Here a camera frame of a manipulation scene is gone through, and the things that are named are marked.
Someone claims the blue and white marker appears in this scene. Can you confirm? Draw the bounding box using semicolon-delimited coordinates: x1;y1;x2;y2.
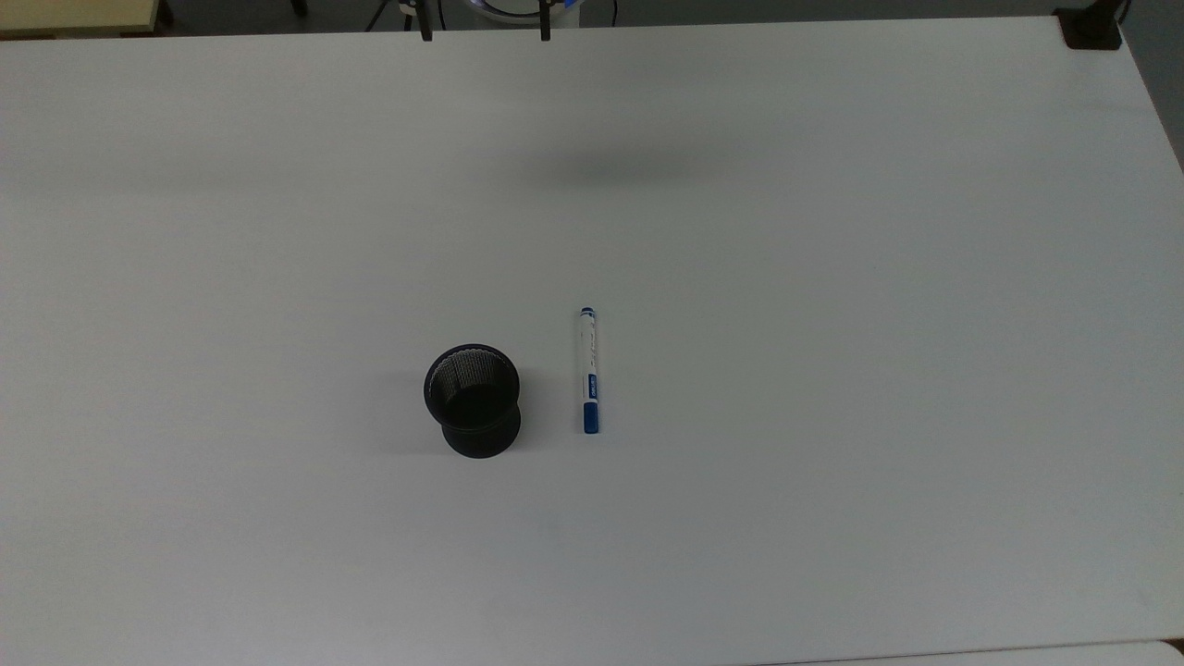
578;307;600;436

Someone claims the light wooden furniture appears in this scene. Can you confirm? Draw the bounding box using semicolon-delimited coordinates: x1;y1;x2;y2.
0;0;160;38

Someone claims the black mesh pen cup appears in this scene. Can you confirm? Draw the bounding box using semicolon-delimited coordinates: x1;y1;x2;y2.
423;344;523;461

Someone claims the black camera stand clamp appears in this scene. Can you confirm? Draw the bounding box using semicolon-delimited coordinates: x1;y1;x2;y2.
1054;0;1131;51

